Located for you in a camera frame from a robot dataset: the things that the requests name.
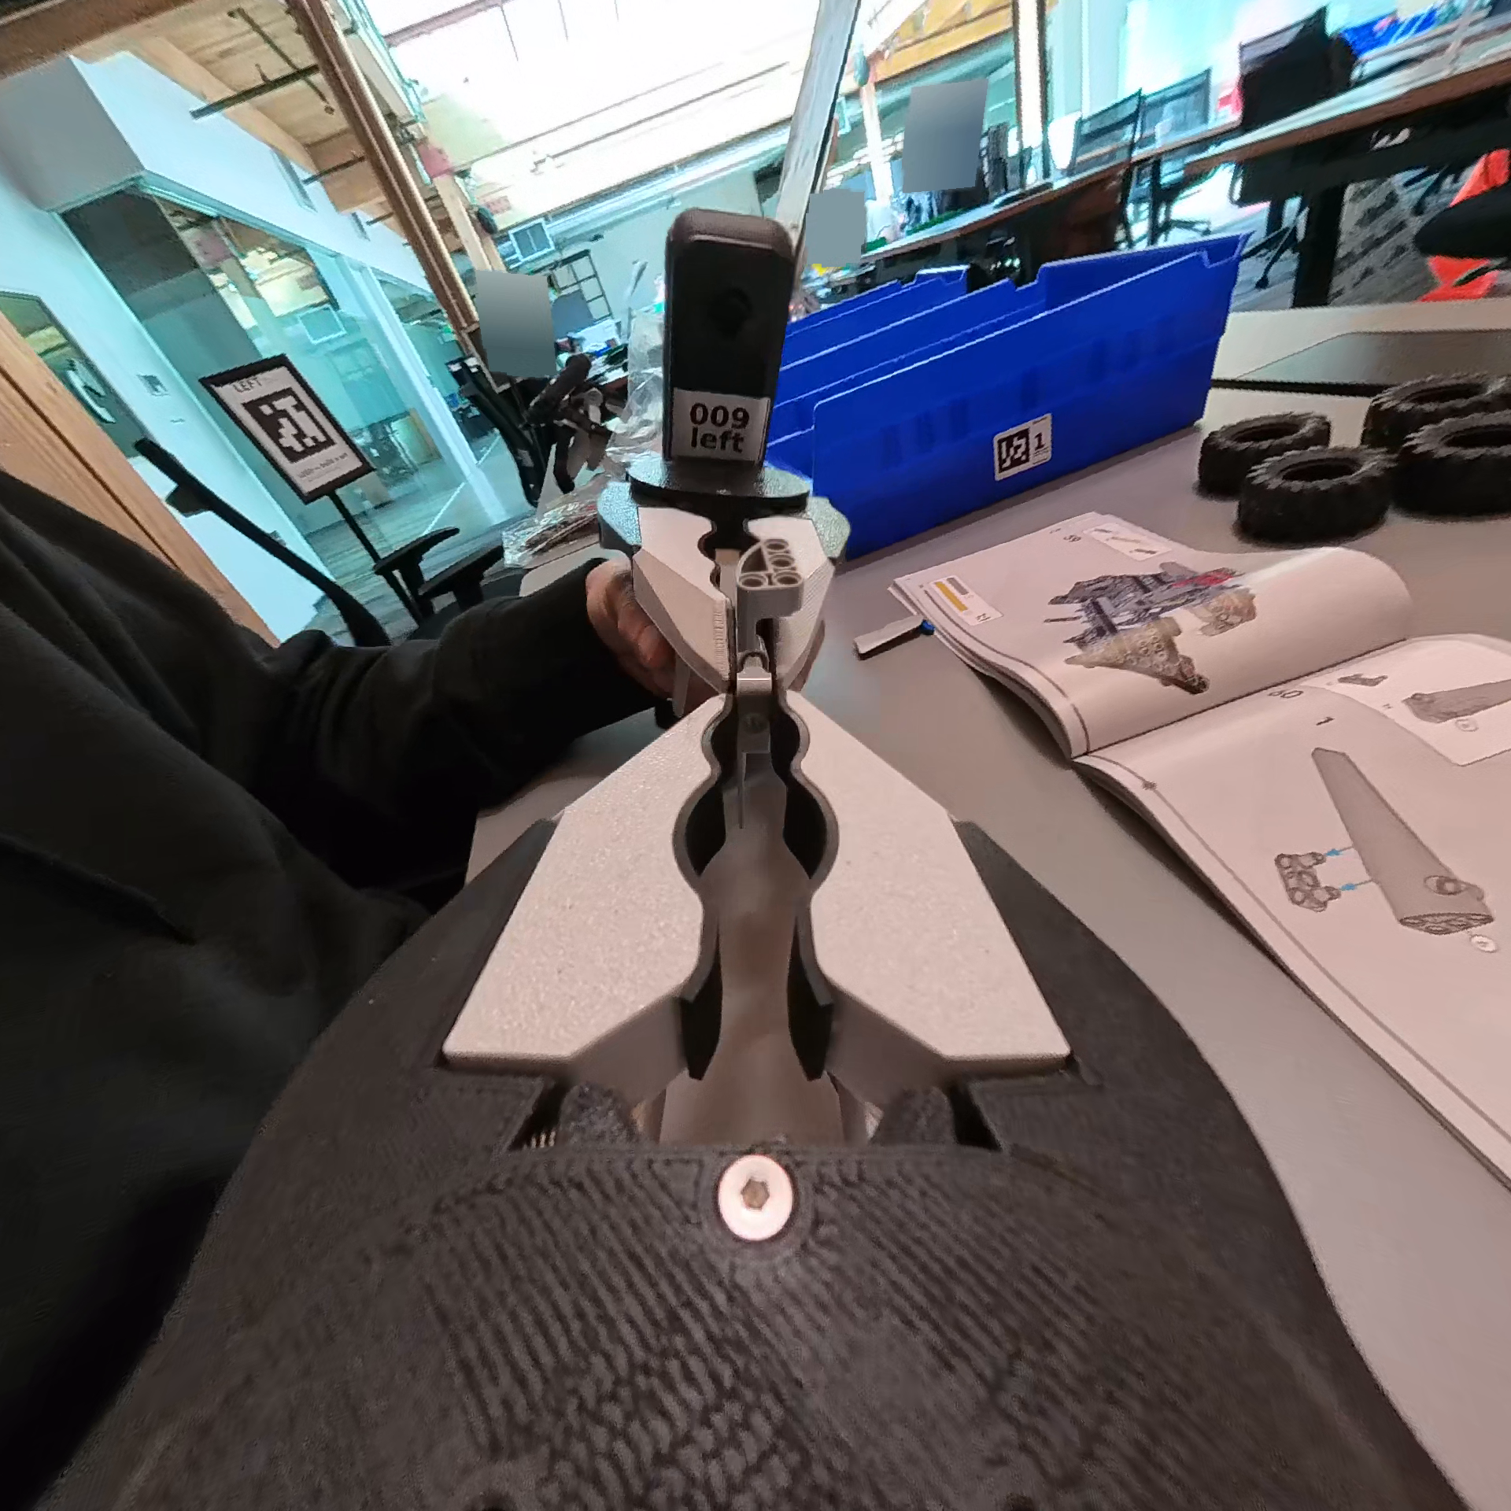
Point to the person's torso in black top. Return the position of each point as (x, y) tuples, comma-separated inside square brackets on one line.
[(117, 886)]

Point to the person's left forearm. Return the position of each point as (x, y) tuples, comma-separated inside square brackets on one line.
[(471, 685)]

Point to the person's left hand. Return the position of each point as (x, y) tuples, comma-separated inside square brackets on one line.
[(619, 627)]

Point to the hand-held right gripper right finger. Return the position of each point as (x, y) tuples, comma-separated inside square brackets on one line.
[(932, 945)]

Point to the grey neighbouring desk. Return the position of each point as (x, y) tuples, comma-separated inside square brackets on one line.
[(1392, 355)]

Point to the grey toy brick connector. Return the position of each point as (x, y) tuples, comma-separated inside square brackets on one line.
[(766, 579)]

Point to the open instruction booklet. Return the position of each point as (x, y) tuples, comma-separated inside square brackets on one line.
[(1240, 710)]

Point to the white slanted board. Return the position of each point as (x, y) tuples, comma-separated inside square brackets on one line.
[(815, 118)]

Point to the black-white marker sign stand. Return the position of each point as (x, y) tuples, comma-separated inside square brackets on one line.
[(283, 426)]

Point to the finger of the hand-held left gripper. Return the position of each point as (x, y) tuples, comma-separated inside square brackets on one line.
[(808, 638), (678, 591)]

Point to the blue bin with tag label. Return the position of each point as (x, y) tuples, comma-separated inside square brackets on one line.
[(1121, 390)]

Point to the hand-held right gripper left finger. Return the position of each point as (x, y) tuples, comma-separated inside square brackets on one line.
[(567, 945)]

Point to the blue plastic bin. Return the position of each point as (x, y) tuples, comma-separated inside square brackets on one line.
[(826, 325), (849, 366)]

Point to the clear plastic bag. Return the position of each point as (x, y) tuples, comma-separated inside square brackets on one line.
[(554, 532)]

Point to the long wooden table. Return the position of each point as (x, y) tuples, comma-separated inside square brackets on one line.
[(1356, 131), (1004, 208)]

